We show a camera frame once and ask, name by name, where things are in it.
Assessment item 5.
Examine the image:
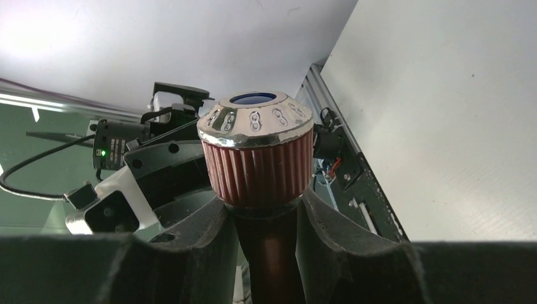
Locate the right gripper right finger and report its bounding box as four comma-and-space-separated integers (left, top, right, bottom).
297, 191, 536, 303

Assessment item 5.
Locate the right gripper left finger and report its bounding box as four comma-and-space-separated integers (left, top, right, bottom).
1, 199, 237, 303

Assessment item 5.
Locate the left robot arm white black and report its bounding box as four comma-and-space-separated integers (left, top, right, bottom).
84, 82, 215, 232

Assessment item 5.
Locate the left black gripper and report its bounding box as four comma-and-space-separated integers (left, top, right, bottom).
123, 140, 211, 228

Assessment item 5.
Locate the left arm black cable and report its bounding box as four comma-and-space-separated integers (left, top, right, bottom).
0, 133, 98, 201

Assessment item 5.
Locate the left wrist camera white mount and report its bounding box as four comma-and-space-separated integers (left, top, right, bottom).
64, 167, 158, 235

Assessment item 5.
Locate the red brown water faucet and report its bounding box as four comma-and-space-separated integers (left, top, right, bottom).
197, 91, 314, 303

